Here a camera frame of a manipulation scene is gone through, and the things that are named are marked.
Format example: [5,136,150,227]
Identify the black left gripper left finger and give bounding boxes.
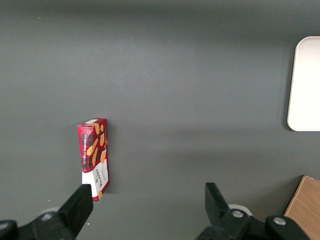
[0,183,94,240]

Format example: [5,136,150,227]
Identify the red tartan shortbread box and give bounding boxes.
[77,118,110,203]

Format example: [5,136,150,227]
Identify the cream rectangular tray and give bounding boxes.
[286,36,320,132]

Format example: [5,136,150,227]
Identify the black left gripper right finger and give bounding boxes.
[194,182,311,240]

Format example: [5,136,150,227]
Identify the wooden two-drawer cabinet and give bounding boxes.
[283,175,320,240]

